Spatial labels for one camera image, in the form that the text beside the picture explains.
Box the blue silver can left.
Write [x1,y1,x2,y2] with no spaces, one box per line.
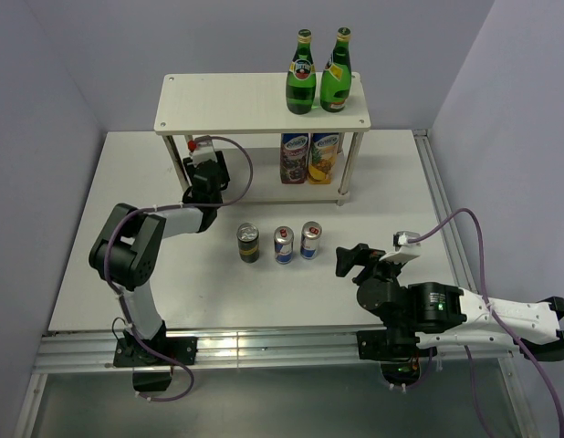
[274,226,294,264]

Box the purple grape juice carton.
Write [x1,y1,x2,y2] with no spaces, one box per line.
[279,133,309,184]

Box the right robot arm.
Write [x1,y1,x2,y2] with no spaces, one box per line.
[335,244,564,362]

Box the aluminium front rail frame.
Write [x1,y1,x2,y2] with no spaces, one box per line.
[30,318,514,373]

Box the blue silver can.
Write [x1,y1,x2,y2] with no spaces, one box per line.
[300,221,322,259]
[274,226,294,264]

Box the aluminium right side rail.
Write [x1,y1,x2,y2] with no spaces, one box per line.
[412,128,538,438]

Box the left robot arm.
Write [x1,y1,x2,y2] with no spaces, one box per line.
[89,150,230,368]

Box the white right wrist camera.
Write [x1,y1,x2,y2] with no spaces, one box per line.
[380,231,421,265]

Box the black can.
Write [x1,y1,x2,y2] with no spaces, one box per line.
[236,223,259,264]

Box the green glass bottle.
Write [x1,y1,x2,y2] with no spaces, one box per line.
[286,28,317,115]
[319,27,352,112]

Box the blue silver can right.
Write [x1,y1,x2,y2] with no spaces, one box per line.
[300,221,322,259]

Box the white two-tier shelf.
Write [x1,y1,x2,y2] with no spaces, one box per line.
[154,73,371,204]

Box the yellow pineapple juice carton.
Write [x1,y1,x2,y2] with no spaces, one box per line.
[307,133,340,184]

